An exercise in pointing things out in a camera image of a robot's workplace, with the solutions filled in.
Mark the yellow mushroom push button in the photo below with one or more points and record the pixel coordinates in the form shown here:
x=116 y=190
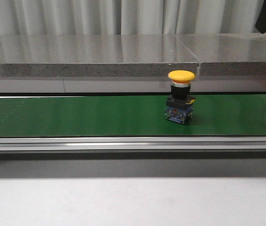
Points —
x=179 y=103

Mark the grey stone counter slab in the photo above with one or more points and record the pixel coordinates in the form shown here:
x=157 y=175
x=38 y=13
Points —
x=92 y=56

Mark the green conveyor belt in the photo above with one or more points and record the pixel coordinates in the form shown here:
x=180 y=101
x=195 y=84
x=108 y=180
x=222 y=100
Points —
x=130 y=116

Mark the grey curtain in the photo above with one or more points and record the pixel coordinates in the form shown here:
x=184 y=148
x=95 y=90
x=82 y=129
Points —
x=124 y=17

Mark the aluminium conveyor frame rail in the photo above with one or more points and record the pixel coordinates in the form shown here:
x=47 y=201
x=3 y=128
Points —
x=142 y=147

